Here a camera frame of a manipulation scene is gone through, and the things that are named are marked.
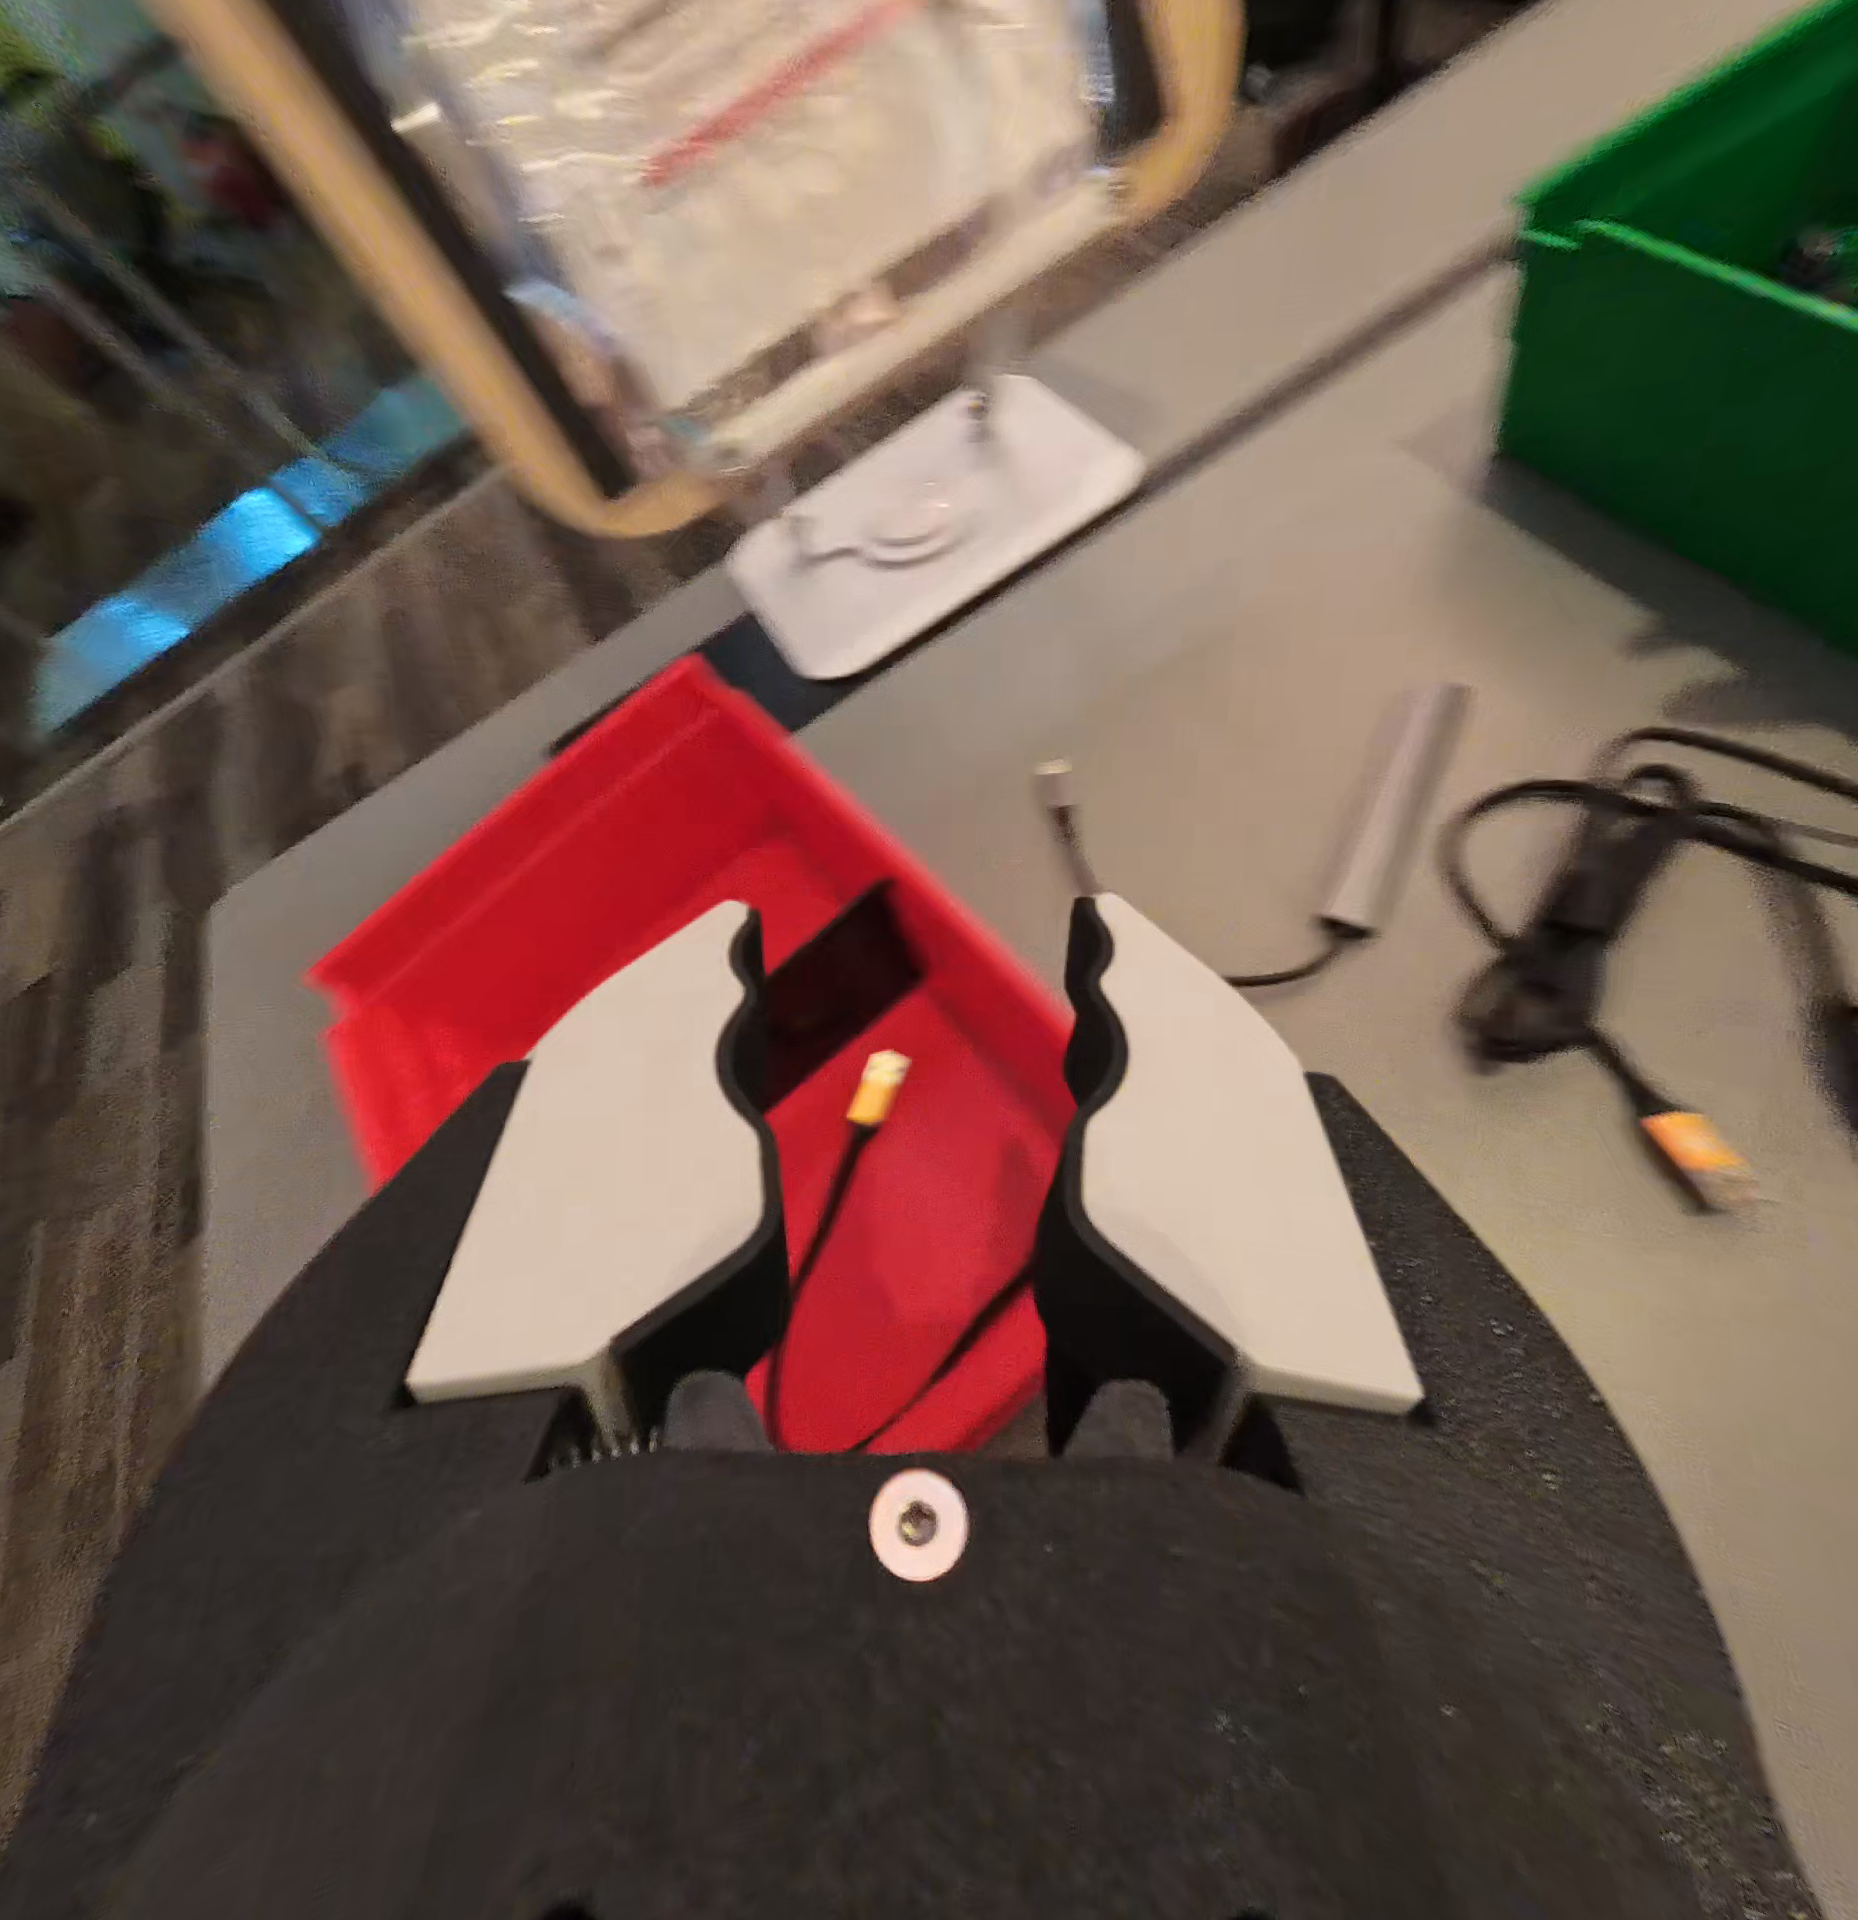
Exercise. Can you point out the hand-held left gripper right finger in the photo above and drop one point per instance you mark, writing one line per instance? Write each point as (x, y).
(1230, 1169)

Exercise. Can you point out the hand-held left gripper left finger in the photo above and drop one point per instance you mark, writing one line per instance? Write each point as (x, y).
(599, 1201)

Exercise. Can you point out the red plastic bin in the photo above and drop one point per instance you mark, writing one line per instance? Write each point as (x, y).
(599, 856)

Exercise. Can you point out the grey desk mat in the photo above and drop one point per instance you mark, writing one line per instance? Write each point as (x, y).
(1321, 632)

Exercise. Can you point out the white screen stand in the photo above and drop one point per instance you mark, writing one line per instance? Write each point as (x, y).
(946, 541)

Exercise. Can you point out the green plastic bin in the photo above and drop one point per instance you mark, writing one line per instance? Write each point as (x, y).
(1664, 407)

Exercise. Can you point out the wooden framed screen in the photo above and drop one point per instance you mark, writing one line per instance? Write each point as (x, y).
(420, 301)

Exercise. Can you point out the white paper instruction sheet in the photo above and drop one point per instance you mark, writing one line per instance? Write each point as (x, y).
(750, 194)

